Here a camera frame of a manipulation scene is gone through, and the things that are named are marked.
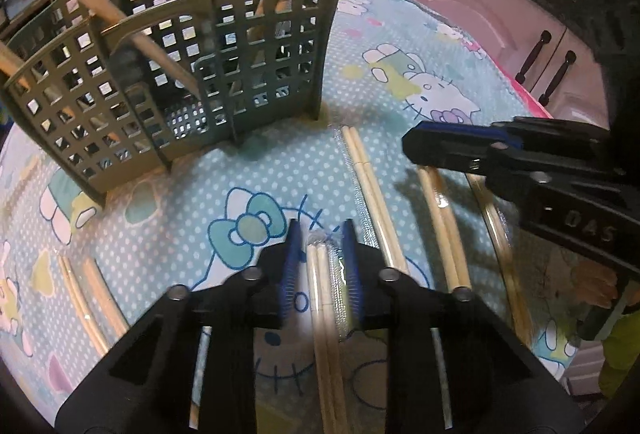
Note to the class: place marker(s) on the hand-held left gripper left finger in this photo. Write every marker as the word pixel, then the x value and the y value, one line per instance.
pixel 290 264

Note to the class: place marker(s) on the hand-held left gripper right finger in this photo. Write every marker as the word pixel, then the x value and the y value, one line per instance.
pixel 352 274

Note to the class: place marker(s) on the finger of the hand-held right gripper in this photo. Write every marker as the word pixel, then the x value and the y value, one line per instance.
pixel 450 135
pixel 450 159

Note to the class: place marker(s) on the row of chopsticks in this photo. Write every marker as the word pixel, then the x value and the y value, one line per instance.
pixel 372 196

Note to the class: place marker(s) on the green slotted utensil holder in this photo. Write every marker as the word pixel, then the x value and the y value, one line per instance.
pixel 300 64

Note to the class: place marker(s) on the person's right hand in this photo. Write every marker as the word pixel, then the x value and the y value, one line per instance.
pixel 597 286

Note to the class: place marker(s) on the cartoon cat printed blanket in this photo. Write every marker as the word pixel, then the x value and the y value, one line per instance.
pixel 250 184

